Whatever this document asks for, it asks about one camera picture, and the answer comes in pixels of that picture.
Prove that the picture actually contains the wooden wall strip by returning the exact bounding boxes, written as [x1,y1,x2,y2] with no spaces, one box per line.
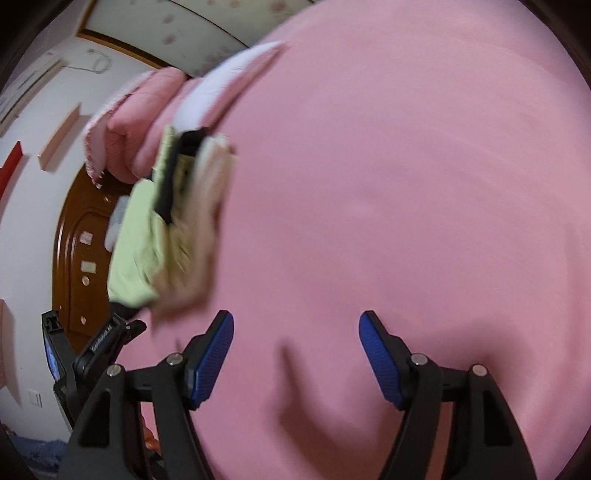
[38,102,81,174]

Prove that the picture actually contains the white printed pillow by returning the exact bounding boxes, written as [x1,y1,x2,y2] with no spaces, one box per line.
[178,41,289,132]

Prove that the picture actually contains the wooden headboard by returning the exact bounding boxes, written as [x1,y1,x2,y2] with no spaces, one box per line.
[52,161,139,342]

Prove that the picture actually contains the thin white wall strip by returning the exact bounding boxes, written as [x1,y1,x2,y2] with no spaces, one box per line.
[0,58,63,134]

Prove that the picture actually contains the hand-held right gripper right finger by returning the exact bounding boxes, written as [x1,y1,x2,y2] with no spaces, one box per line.
[359,310,539,480]

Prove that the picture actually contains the blue cloth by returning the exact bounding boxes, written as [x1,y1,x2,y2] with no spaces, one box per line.
[9,438,65,480]

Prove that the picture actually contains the white wall cord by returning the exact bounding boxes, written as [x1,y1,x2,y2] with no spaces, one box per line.
[65,48,112,73]

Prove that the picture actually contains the folded cream white cloth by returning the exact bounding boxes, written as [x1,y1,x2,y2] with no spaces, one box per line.
[150,134,238,324]

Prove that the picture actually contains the folded pink quilt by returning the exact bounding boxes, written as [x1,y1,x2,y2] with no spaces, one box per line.
[83,67,204,185]

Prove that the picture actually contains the green and black hooded jacket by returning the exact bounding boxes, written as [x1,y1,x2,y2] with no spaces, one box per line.
[106,126,208,309]

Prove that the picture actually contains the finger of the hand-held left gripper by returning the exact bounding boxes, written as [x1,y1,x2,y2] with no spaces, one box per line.
[113,316,147,347]

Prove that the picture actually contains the pink table cover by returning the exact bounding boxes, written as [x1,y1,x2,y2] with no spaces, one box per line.
[111,0,591,480]

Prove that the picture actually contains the red wall strip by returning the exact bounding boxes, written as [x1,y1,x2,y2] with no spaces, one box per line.
[0,141,24,195]

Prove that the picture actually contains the grey folded cloth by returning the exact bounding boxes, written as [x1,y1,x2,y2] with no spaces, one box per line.
[105,196,131,252]

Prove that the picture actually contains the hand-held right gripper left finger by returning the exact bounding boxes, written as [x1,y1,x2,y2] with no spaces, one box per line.
[58,310,235,480]

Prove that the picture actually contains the floral panel wardrobe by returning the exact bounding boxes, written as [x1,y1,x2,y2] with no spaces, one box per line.
[76,0,315,77]

